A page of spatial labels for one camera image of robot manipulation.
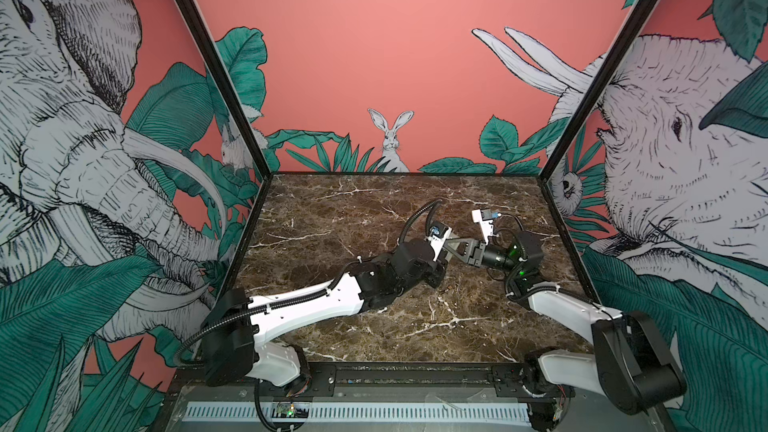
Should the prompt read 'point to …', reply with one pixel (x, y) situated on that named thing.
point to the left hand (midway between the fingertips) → (447, 250)
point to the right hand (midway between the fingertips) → (442, 247)
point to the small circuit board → (290, 409)
